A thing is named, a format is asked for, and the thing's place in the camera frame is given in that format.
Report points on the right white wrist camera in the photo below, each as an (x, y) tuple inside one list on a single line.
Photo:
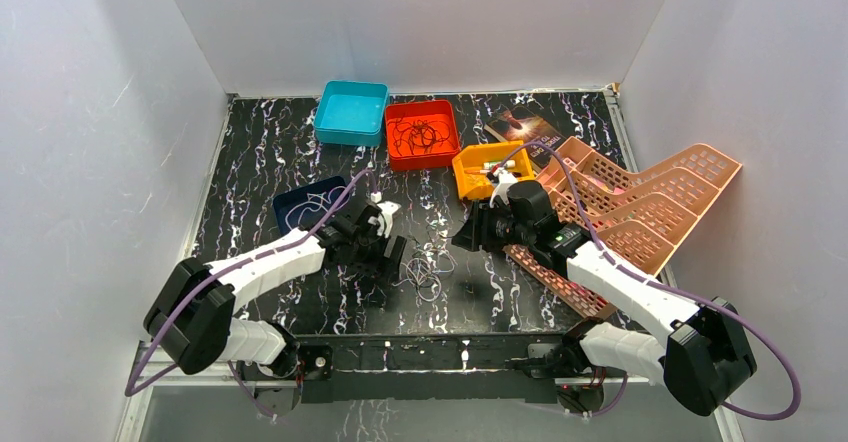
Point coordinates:
[(501, 179)]

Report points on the navy blue plastic box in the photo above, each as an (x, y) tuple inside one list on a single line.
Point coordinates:
[(306, 203)]

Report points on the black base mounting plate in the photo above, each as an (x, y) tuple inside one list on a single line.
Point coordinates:
[(528, 367)]

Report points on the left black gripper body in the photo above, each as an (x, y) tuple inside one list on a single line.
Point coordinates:
[(383, 253)]

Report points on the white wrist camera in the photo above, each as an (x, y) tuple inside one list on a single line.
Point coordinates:
[(384, 220), (501, 179)]

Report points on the teal plastic box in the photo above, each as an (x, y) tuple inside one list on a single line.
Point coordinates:
[(351, 113)]

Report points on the yellow parts bin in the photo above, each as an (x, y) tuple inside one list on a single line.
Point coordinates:
[(475, 156)]

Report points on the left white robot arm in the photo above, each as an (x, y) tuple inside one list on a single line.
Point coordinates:
[(195, 314)]

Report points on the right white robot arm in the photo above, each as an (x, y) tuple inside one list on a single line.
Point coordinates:
[(698, 353)]

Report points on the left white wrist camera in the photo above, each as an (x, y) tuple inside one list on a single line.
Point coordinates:
[(384, 220)]

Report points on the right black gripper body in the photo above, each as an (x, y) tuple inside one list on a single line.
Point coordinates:
[(507, 230)]

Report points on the pink tiered file rack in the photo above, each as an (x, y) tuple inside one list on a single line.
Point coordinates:
[(645, 216)]

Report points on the red plastic box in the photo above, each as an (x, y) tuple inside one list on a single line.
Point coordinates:
[(421, 135)]

